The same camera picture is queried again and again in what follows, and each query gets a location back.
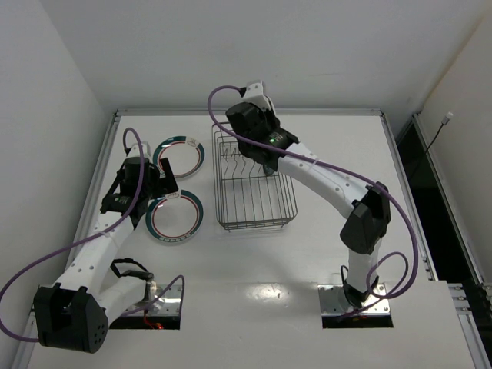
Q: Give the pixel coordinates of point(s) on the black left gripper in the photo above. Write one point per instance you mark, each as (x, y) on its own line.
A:
(167, 175)

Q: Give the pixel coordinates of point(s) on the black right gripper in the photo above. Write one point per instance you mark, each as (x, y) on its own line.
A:
(267, 168)

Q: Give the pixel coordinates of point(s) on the green red rimmed plate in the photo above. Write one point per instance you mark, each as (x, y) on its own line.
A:
(174, 218)
(186, 155)

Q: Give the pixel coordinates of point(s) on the small blue floral plate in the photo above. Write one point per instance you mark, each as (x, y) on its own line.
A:
(268, 172)

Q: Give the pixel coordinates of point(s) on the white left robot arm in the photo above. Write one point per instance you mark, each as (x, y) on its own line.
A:
(75, 313)

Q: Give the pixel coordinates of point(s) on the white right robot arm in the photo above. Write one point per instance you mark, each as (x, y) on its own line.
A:
(365, 210)

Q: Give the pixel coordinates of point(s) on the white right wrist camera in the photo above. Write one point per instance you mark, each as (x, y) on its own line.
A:
(255, 94)

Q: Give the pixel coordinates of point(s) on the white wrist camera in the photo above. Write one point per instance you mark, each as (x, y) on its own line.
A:
(255, 94)
(146, 148)

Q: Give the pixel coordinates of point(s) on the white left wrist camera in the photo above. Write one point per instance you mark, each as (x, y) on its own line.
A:
(146, 148)

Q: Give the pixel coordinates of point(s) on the aluminium table frame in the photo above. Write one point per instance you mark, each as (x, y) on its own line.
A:
(248, 240)

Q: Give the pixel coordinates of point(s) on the grey wire dish rack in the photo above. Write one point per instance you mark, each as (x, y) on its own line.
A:
(247, 194)

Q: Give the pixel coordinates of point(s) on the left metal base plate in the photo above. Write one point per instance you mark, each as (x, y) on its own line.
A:
(167, 304)

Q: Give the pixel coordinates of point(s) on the metal base plate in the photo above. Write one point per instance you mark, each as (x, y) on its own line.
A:
(333, 303)
(167, 304)

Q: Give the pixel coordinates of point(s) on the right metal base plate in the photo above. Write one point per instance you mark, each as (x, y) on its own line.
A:
(333, 303)

